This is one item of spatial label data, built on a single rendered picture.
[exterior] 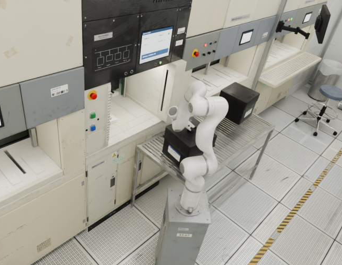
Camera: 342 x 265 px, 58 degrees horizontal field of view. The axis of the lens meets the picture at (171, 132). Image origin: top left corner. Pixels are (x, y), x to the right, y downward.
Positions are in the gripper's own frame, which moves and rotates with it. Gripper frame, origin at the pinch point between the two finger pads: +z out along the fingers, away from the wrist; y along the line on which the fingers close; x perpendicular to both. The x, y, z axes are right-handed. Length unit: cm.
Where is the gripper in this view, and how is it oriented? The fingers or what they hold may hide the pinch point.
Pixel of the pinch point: (191, 128)
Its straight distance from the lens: 230.6
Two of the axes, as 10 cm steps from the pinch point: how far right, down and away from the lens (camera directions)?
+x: -6.5, 7.6, 0.2
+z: 4.4, 3.5, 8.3
